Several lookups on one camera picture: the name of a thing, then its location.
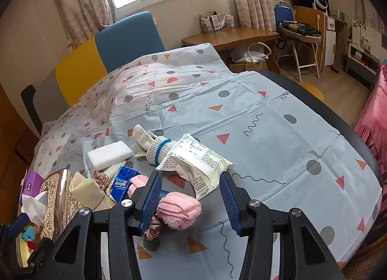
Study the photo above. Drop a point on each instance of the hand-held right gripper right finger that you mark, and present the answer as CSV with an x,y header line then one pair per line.
x,y
228,201

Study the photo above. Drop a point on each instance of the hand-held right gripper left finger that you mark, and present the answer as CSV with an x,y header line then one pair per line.
x,y
149,195

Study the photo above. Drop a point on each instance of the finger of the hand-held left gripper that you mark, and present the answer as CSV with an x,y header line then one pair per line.
x,y
13,227

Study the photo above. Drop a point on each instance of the blue plush toy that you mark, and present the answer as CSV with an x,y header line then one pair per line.
x,y
28,233

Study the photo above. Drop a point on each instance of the pink fuzzy sock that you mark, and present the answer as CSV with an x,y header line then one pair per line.
x,y
181,207

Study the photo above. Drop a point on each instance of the gold tin box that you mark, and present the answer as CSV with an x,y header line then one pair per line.
x,y
57,201

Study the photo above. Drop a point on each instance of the white plastic packet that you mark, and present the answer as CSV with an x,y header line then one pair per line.
x,y
196,159

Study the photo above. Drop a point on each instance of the white sponge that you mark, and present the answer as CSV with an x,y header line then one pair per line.
x,y
108,153

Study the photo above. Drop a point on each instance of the beige gauze cloth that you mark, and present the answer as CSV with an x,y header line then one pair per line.
x,y
87,191

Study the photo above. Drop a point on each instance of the white tissue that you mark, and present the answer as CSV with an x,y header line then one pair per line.
x,y
33,207

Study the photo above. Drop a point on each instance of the blue tissue pack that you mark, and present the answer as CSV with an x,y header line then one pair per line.
x,y
124,182

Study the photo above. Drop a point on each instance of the rolled white socks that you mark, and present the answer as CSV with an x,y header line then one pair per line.
x,y
154,148

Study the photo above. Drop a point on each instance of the purple tissue box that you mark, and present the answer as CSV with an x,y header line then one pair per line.
x,y
31,182

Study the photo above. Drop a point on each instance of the patterned white tablecloth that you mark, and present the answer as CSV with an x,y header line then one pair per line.
x,y
242,117

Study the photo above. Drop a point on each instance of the round wooden stool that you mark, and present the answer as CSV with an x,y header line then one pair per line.
x,y
313,92

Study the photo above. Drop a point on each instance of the grey yellow blue sofa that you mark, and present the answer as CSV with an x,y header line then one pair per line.
x,y
78,68

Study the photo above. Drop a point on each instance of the wooden desk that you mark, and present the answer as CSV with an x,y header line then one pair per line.
x,y
235,37

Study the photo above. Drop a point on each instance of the pink bed skirt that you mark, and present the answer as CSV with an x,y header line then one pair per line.
x,y
375,117

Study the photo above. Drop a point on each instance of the clear desk organizer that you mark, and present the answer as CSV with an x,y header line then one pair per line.
x,y
216,21

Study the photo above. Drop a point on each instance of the white cabinet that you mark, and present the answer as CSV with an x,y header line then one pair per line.
x,y
329,44

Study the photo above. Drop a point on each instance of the dark bag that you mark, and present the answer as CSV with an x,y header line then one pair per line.
x,y
297,27

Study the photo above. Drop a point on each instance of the low shelf unit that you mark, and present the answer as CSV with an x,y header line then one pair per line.
x,y
359,56

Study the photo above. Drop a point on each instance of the blue folding chair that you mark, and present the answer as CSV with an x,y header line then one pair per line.
x,y
281,12

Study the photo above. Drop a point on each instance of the wooden board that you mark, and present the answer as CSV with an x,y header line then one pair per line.
x,y
305,14

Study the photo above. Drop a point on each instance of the starfish print curtain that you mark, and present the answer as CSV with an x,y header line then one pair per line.
x,y
81,2

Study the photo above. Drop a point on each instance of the white round fan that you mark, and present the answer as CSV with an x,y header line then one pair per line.
x,y
321,3

